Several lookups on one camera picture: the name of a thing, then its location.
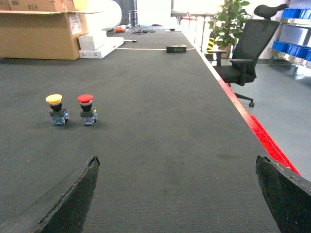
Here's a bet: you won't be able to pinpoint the white flat carton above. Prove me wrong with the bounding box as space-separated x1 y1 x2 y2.
79 37 124 59

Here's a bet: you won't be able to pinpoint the white cable on table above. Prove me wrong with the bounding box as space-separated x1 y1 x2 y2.
116 47 167 51

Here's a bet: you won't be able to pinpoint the small black box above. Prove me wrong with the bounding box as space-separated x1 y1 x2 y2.
166 44 187 53

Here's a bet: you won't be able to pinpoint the black office chair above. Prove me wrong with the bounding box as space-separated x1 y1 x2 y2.
207 3 289 108

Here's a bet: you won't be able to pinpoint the red mushroom push button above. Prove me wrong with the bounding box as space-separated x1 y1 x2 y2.
77 94 97 125

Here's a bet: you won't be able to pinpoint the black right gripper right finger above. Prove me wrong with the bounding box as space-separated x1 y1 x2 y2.
256 156 311 233

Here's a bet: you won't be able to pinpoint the large cardboard box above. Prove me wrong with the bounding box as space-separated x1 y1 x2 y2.
0 0 101 60

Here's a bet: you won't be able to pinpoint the yellow mushroom push button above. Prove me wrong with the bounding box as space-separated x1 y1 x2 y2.
45 94 69 125

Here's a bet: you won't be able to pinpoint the potted green plant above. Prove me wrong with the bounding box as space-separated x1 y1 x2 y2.
211 0 250 58

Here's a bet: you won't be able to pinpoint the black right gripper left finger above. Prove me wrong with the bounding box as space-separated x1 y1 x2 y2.
0 156 100 233

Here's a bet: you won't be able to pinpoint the blue bins on wall shelf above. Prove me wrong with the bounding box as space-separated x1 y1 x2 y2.
271 8 311 68

